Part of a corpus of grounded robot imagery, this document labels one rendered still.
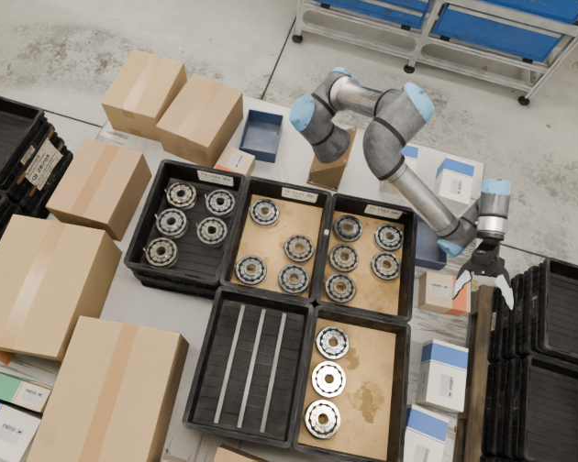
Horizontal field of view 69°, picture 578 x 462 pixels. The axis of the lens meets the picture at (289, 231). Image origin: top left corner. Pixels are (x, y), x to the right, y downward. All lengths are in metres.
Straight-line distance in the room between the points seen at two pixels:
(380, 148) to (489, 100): 2.24
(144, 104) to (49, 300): 0.80
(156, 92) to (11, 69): 1.74
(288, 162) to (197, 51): 1.62
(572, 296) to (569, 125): 1.62
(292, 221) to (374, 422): 0.69
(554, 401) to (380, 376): 0.97
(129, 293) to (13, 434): 0.51
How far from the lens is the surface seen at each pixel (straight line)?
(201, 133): 1.65
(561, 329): 2.14
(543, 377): 2.17
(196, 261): 1.44
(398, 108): 1.19
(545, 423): 2.15
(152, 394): 1.30
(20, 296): 1.49
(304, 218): 1.50
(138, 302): 1.57
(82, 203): 1.59
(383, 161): 1.18
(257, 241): 1.45
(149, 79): 1.86
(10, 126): 2.40
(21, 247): 1.55
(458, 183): 1.80
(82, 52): 3.36
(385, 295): 1.46
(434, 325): 1.63
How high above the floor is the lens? 2.17
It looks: 65 degrees down
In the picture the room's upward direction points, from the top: 11 degrees clockwise
